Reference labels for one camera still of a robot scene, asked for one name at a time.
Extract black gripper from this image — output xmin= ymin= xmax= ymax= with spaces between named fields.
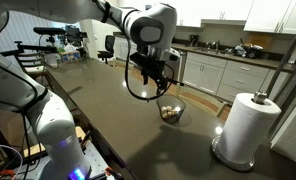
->
xmin=130 ymin=52 xmax=170 ymax=95

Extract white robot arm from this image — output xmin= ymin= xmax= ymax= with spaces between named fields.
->
xmin=0 ymin=0 xmax=177 ymax=180

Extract snack packets in basket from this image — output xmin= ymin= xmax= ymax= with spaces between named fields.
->
xmin=161 ymin=106 xmax=177 ymax=120

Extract white trash bin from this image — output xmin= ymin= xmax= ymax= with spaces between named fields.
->
xmin=164 ymin=48 xmax=181 ymax=81

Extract black coffee maker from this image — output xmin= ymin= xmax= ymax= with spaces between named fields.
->
xmin=189 ymin=35 xmax=199 ymax=47

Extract black office chair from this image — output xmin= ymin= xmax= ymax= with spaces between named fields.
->
xmin=97 ymin=35 xmax=115 ymax=63

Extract white lower kitchen cabinets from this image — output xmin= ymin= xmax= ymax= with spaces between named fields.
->
xmin=114 ymin=36 xmax=291 ymax=104

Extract white kitchen cabinets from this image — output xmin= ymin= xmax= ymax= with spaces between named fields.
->
xmin=107 ymin=0 xmax=296 ymax=36
xmin=114 ymin=36 xmax=291 ymax=104

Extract kitchen sink faucet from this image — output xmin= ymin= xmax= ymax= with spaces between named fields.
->
xmin=206 ymin=41 xmax=220 ymax=50

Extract white paper towel roll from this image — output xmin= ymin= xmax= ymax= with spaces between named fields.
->
xmin=218 ymin=93 xmax=281 ymax=164

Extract clutter on counter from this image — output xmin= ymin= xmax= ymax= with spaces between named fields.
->
xmin=233 ymin=39 xmax=264 ymax=59

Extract metal paper towel holder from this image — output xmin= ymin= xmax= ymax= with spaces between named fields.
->
xmin=211 ymin=92 xmax=271 ymax=171

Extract wooden chair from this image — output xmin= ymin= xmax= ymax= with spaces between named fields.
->
xmin=13 ymin=49 xmax=54 ymax=91

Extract white upper kitchen cabinets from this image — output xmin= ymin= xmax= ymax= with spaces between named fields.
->
xmin=107 ymin=0 xmax=296 ymax=36

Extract black wire mesh basket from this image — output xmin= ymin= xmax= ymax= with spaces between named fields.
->
xmin=156 ymin=94 xmax=186 ymax=124

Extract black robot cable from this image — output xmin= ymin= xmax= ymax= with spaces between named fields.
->
xmin=92 ymin=0 xmax=176 ymax=101

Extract black camera on stand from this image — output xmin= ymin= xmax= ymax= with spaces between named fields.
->
xmin=33 ymin=26 xmax=87 ymax=46

